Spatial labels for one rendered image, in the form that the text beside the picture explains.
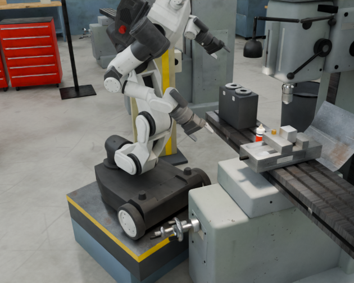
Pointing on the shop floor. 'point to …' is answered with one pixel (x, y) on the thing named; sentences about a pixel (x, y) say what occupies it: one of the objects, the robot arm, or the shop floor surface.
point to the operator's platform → (134, 246)
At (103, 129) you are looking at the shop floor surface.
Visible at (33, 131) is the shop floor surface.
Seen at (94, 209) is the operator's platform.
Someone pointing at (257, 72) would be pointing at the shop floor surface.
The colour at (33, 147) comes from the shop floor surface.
